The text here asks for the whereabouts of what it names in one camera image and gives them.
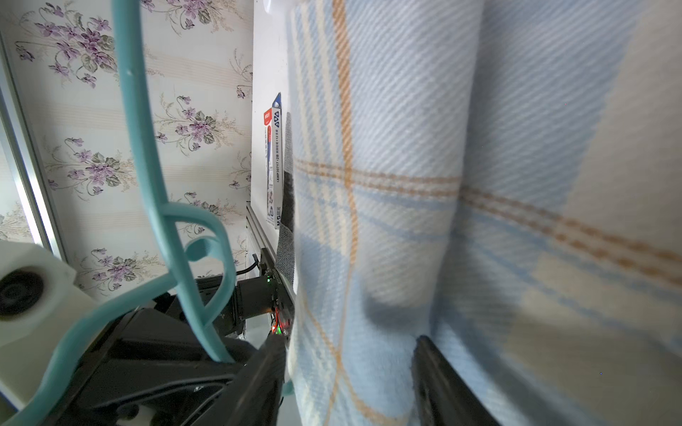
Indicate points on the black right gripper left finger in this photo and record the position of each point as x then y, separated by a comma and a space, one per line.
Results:
249, 388

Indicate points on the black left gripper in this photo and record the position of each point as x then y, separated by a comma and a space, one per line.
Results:
149, 360

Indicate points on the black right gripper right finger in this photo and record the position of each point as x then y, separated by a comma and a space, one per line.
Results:
442, 396

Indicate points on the blue cream plaid scarf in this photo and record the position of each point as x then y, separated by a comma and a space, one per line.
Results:
503, 177

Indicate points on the teal plastic hanger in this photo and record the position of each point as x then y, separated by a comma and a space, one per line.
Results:
184, 233

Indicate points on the black white checkered scarf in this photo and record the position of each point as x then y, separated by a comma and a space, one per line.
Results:
285, 256

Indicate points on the packaged pen blister pack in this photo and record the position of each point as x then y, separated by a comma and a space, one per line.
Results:
274, 177

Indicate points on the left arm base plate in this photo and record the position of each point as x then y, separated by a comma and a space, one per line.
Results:
259, 290

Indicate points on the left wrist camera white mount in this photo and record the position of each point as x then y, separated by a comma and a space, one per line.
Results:
39, 304

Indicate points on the aluminium mounting rail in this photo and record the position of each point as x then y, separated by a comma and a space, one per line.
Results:
260, 237

